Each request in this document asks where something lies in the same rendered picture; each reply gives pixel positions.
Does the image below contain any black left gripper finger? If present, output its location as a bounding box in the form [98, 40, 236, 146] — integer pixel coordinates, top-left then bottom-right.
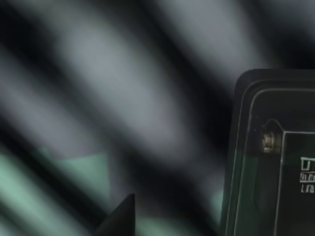
[94, 193, 136, 236]

